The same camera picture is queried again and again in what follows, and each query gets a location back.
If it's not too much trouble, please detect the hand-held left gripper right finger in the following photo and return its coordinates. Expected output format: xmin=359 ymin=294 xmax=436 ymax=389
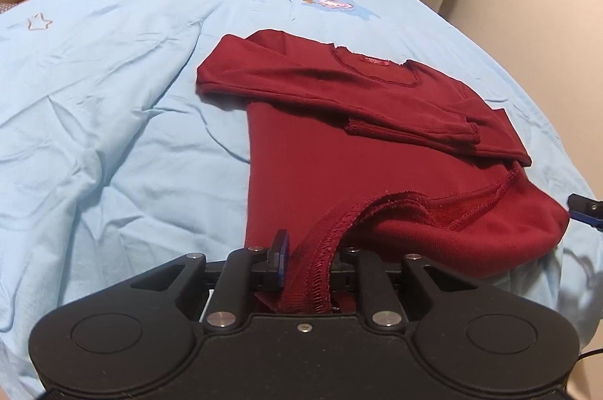
xmin=330 ymin=245 xmax=478 ymax=329

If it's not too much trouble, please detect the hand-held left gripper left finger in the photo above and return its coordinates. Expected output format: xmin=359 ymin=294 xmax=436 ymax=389
xmin=127 ymin=229 xmax=290 ymax=330

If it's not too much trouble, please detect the light blue printed bedsheet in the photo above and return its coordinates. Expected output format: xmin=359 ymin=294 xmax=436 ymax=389
xmin=0 ymin=0 xmax=603 ymax=396

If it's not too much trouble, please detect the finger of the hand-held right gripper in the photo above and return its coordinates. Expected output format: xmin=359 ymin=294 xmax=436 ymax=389
xmin=567 ymin=193 xmax=603 ymax=232

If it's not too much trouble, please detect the dark red long-sleeve shirt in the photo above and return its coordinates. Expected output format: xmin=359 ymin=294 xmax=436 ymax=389
xmin=195 ymin=29 xmax=571 ymax=316

